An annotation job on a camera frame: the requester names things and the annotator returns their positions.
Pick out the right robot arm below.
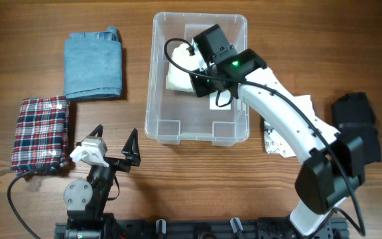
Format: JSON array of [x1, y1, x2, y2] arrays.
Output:
[[185, 46, 366, 238]]

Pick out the folded blue denim jeans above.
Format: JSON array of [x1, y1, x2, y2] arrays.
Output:
[[64, 27, 123, 101]]

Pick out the white printed t-shirt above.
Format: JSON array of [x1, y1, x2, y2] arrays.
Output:
[[263, 95, 315, 158]]

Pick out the black garment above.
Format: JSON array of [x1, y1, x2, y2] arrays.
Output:
[[331, 92, 382, 164]]

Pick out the clear plastic storage bin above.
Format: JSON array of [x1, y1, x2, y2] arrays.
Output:
[[145, 12, 249, 146]]

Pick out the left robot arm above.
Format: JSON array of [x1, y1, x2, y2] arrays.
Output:
[[54, 125, 141, 239]]

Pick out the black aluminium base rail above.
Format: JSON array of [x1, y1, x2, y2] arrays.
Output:
[[54, 217, 350, 239]]

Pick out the cream white cloth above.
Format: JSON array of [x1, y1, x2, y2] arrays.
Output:
[[166, 43, 207, 92]]

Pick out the folded red plaid shirt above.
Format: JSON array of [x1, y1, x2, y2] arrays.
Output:
[[10, 96, 69, 175]]

